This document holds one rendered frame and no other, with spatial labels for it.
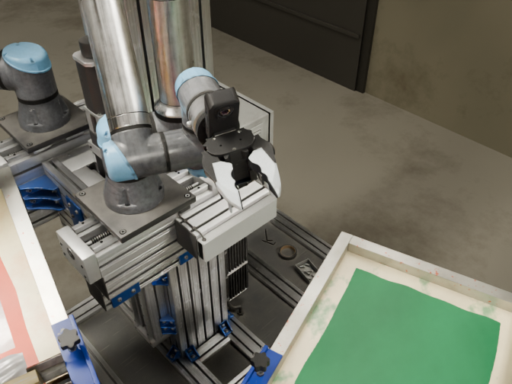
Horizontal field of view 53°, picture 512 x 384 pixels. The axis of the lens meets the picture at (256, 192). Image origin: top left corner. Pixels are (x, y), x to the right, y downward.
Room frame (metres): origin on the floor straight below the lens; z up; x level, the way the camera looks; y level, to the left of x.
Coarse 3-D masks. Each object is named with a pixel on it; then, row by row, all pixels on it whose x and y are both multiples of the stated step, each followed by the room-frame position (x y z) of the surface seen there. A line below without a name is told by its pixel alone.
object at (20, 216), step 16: (0, 176) 1.07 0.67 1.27; (16, 192) 1.02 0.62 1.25; (16, 208) 0.98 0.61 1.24; (16, 224) 0.93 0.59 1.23; (32, 240) 0.89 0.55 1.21; (32, 256) 0.85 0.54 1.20; (32, 272) 0.81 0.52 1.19; (48, 272) 0.81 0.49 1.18; (48, 288) 0.77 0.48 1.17; (48, 304) 0.74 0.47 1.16
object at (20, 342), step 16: (0, 272) 0.83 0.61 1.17; (0, 288) 0.79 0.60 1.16; (0, 304) 0.75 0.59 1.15; (16, 304) 0.75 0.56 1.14; (0, 320) 0.71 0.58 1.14; (16, 320) 0.71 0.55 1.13; (0, 336) 0.68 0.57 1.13; (16, 336) 0.68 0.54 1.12; (0, 352) 0.64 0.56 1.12; (16, 352) 0.64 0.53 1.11; (32, 352) 0.65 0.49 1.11
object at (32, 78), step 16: (16, 48) 1.37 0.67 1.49; (32, 48) 1.38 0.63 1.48; (0, 64) 1.33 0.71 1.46; (16, 64) 1.31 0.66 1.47; (32, 64) 1.32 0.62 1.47; (48, 64) 1.36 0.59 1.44; (0, 80) 1.32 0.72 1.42; (16, 80) 1.31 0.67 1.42; (32, 80) 1.31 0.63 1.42; (48, 80) 1.34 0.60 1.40; (32, 96) 1.31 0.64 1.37; (48, 96) 1.33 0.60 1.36
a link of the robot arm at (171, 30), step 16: (160, 0) 1.01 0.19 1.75; (176, 0) 1.02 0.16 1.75; (160, 16) 1.01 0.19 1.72; (176, 16) 1.02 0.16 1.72; (160, 32) 1.01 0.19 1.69; (176, 32) 1.01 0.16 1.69; (160, 48) 1.01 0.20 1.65; (176, 48) 1.01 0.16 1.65; (192, 48) 1.05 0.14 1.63; (160, 64) 1.02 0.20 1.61; (176, 64) 1.01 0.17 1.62; (192, 64) 1.04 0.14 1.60; (160, 80) 1.02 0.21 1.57; (160, 96) 1.03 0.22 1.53; (160, 112) 1.01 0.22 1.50; (176, 112) 1.00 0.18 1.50; (160, 128) 1.00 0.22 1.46; (176, 128) 0.99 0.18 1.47
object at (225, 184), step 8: (216, 168) 0.57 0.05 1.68; (224, 168) 0.57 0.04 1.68; (232, 168) 0.57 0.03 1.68; (216, 176) 0.55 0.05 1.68; (224, 176) 0.55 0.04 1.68; (232, 176) 0.56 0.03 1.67; (216, 184) 0.54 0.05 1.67; (224, 184) 0.53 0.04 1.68; (232, 184) 0.53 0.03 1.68; (224, 192) 0.52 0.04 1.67; (232, 192) 0.52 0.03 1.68; (232, 200) 0.51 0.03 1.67; (240, 200) 0.51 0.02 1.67; (240, 208) 0.50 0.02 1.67
